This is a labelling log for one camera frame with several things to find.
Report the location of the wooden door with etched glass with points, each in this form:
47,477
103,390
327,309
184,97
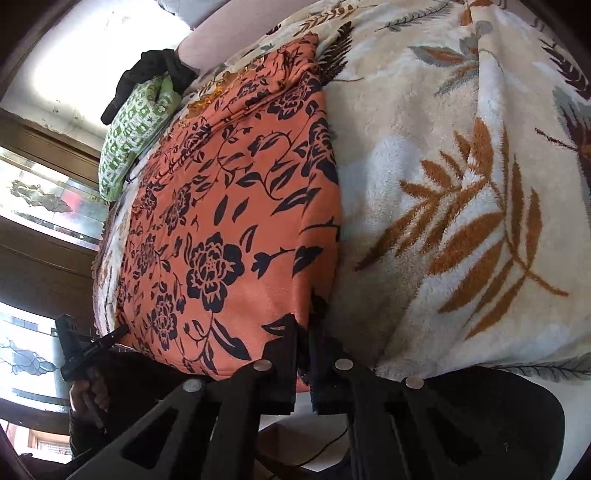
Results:
41,258

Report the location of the black rounded object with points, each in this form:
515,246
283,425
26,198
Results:
508,424

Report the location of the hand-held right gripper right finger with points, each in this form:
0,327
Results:
323,378

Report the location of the cream leaf print blanket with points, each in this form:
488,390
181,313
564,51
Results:
415,138

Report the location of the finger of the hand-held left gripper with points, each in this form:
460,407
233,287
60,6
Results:
113,336

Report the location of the black garment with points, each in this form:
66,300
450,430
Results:
147,69

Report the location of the person's left hand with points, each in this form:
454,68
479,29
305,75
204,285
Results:
90,397

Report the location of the orange black floral cloth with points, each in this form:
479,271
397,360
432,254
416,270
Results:
231,207

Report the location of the person's left forearm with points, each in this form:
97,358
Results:
85,443

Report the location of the green white patterned pillow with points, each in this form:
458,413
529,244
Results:
129,134

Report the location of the pink headboard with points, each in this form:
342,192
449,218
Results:
207,46

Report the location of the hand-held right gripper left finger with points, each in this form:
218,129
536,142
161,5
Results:
286,369

